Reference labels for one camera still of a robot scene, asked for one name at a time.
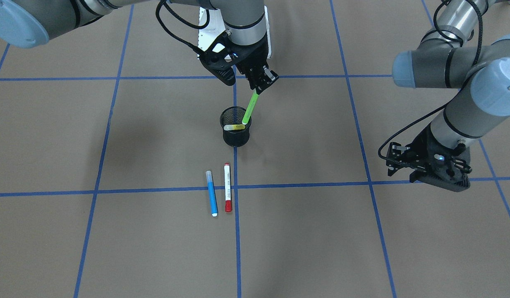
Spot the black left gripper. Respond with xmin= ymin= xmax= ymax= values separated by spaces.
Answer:
xmin=409 ymin=125 xmax=472 ymax=192

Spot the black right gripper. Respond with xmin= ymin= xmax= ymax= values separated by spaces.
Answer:
xmin=234 ymin=36 xmax=279 ymax=95

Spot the green highlighter pen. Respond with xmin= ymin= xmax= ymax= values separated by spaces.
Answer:
xmin=242 ymin=91 xmax=259 ymax=125

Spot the red white marker pen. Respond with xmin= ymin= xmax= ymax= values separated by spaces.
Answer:
xmin=223 ymin=163 xmax=232 ymax=213

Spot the blue highlighter pen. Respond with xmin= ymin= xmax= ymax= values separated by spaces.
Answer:
xmin=206 ymin=170 xmax=218 ymax=217

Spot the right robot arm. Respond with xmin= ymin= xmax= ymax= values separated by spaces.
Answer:
xmin=0 ymin=0 xmax=279 ymax=94

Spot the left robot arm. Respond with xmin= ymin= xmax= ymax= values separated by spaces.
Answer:
xmin=378 ymin=0 xmax=510 ymax=192

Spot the black mesh pen cup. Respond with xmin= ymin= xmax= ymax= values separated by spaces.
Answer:
xmin=220 ymin=106 xmax=251 ymax=147

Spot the yellow highlighter pen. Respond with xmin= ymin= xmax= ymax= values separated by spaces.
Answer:
xmin=223 ymin=124 xmax=247 ymax=131

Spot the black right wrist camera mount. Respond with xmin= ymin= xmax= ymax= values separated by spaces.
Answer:
xmin=196 ymin=31 xmax=236 ymax=86

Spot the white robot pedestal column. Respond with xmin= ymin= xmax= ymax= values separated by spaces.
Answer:
xmin=198 ymin=6 xmax=272 ymax=59

